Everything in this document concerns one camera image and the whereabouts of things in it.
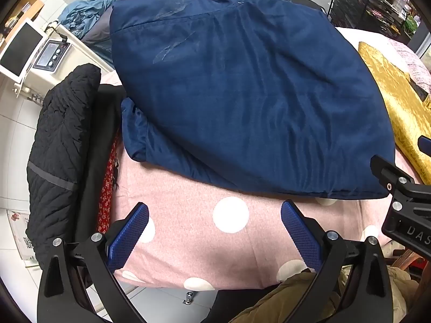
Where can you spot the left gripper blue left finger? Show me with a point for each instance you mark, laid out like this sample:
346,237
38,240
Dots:
124,234

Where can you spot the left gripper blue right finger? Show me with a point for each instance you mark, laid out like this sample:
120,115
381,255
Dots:
305,233

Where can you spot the navy blue padded jacket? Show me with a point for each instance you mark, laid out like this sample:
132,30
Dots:
258,96

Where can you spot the red patterned cloth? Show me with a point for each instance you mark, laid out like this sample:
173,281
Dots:
109,185

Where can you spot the olive green trousers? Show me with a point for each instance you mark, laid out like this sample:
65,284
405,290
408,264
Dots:
279,303

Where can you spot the pink polka dot bedsheet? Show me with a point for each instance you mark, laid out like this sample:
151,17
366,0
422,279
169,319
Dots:
201,237

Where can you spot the printed floor poster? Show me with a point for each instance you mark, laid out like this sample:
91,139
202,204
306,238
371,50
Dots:
18,222

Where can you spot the golden yellow fabric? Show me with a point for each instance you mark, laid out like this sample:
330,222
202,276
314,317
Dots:
408,114

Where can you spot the black quilted jacket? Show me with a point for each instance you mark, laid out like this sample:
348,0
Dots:
77,126

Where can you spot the white medical cart machine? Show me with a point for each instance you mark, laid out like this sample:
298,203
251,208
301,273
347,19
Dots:
37,60

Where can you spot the light blue crumpled cloth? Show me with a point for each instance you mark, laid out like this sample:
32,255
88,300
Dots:
80,16

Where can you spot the black wire rack shelf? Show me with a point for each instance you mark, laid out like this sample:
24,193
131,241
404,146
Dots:
396,19

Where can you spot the wooden wall shelf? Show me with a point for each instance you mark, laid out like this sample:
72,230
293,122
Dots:
25,9

